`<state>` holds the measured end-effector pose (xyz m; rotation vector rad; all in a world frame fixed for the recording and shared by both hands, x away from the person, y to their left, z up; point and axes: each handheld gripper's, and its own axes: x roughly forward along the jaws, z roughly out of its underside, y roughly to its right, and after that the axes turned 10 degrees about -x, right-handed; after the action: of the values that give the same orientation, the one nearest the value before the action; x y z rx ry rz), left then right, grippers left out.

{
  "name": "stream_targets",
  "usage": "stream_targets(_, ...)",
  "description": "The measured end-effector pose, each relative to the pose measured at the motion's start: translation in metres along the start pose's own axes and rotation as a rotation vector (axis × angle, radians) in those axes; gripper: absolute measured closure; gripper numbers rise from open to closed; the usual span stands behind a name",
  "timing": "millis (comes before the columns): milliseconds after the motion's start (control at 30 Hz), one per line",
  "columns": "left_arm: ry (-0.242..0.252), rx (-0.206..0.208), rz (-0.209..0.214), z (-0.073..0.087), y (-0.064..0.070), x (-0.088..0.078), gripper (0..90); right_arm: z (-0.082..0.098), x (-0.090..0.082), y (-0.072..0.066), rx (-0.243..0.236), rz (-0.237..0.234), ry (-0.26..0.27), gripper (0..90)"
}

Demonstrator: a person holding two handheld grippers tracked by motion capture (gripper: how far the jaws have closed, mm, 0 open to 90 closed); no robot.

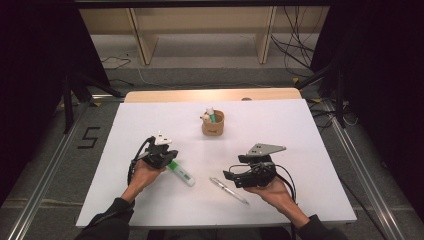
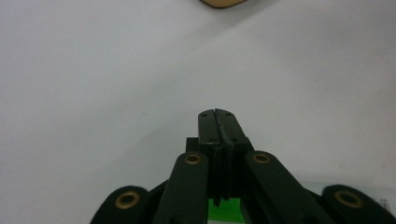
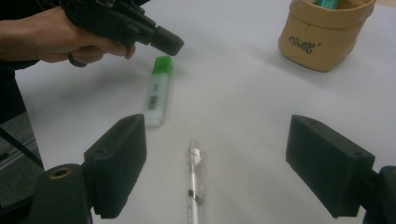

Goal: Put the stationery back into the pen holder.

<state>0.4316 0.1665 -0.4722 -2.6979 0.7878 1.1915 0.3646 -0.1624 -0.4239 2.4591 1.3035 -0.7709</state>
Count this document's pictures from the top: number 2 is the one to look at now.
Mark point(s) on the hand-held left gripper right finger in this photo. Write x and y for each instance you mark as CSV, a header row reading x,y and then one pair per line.
x,y
235,137

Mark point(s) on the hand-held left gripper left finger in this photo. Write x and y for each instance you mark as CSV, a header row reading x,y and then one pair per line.
x,y
211,137

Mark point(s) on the green-capped glue stick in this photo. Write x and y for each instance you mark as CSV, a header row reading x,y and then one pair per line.
x,y
225,212

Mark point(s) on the tan pen holder with bear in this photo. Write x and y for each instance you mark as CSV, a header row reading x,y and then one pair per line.
x,y
222,3

